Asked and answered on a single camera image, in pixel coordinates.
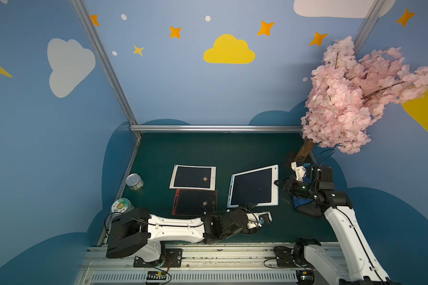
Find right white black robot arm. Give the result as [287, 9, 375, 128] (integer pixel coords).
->
[274, 176, 396, 285]

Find silver tin can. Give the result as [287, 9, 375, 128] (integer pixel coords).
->
[126, 173, 144, 191]

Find pink cherry blossom tree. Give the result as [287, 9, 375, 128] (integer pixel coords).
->
[295, 36, 428, 162]

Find white blue drawing tablet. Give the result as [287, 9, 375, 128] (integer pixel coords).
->
[227, 165, 279, 209]

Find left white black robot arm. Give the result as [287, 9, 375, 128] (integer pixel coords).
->
[106, 207, 272, 263]

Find right small circuit board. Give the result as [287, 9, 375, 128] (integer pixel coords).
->
[296, 271, 315, 285]

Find white frame drawing tablet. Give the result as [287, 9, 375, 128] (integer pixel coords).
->
[169, 165, 216, 191]

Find dark square tree base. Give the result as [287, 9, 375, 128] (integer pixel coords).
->
[284, 151, 307, 168]

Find small circuit board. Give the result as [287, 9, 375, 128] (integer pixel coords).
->
[296, 271, 315, 285]
[145, 271, 167, 285]

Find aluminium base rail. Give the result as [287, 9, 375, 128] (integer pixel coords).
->
[75, 243, 310, 285]

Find left small circuit board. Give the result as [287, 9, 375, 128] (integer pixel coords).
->
[145, 271, 167, 285]

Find red frame drawing tablet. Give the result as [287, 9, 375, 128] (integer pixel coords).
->
[172, 190, 218, 217]

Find blue wiping cloth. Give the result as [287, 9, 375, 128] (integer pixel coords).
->
[292, 180, 313, 208]

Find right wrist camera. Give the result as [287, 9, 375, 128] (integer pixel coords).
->
[291, 161, 307, 182]

